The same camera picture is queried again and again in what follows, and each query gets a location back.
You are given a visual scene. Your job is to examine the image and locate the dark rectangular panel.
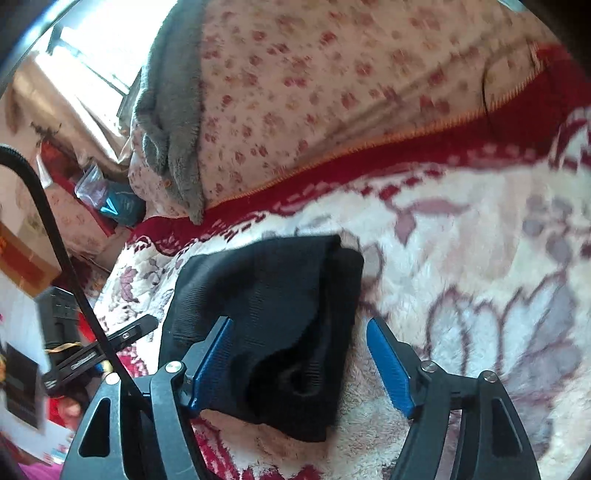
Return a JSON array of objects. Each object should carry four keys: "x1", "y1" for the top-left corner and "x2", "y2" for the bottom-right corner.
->
[{"x1": 4, "y1": 344, "x2": 43, "y2": 431}]

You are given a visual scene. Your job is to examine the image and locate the red and white fleece blanket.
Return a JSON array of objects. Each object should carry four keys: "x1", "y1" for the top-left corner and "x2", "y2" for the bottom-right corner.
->
[{"x1": 99, "y1": 41, "x2": 591, "y2": 480}]

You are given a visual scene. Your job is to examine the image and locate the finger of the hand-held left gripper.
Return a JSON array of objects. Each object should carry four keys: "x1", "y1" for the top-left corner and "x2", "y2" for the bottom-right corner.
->
[
  {"x1": 97, "y1": 315, "x2": 158, "y2": 354},
  {"x1": 42, "y1": 344, "x2": 122, "y2": 395}
]

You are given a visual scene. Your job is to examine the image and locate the cardboard box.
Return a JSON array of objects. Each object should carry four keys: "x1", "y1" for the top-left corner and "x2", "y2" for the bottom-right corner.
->
[{"x1": 0, "y1": 220, "x2": 63, "y2": 298}]

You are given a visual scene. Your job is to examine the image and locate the black pants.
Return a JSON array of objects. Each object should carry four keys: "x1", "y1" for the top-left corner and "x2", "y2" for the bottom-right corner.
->
[{"x1": 158, "y1": 234, "x2": 365, "y2": 441}]

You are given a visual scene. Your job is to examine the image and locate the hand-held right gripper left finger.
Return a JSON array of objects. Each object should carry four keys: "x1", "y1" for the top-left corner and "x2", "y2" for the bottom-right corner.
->
[{"x1": 62, "y1": 316, "x2": 236, "y2": 480}]

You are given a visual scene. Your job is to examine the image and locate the red wooden furniture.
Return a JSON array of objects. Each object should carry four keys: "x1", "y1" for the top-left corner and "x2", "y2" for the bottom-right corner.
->
[{"x1": 37, "y1": 141, "x2": 116, "y2": 238}]

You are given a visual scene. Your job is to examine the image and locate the thick black cable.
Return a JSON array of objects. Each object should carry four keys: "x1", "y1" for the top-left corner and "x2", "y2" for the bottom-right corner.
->
[{"x1": 0, "y1": 144, "x2": 144, "y2": 402}]

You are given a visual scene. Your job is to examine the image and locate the clear plastic bag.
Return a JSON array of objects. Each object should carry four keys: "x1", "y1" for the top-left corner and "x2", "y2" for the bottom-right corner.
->
[{"x1": 74, "y1": 164, "x2": 114, "y2": 210}]

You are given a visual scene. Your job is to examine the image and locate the floral pillow with red trim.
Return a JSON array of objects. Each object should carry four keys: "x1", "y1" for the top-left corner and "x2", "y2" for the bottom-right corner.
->
[{"x1": 127, "y1": 0, "x2": 555, "y2": 217}]

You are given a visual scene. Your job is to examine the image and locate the thin black cable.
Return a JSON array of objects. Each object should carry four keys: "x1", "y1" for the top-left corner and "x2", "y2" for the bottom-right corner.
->
[{"x1": 480, "y1": 65, "x2": 499, "y2": 115}]

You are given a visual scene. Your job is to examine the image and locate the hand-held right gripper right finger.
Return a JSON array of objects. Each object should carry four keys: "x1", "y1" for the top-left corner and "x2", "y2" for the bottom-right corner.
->
[{"x1": 366, "y1": 316, "x2": 542, "y2": 480}]

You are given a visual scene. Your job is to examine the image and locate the window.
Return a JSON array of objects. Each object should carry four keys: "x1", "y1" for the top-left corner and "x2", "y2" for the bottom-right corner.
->
[{"x1": 28, "y1": 14, "x2": 144, "y2": 112}]

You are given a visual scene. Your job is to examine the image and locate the grey fleece cloth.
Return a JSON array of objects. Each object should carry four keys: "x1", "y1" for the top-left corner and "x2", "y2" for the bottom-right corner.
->
[{"x1": 131, "y1": 0, "x2": 208, "y2": 226}]

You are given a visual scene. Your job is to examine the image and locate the beige curtain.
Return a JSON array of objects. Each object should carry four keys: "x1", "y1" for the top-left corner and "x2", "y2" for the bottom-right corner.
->
[{"x1": 9, "y1": 51, "x2": 139, "y2": 174}]

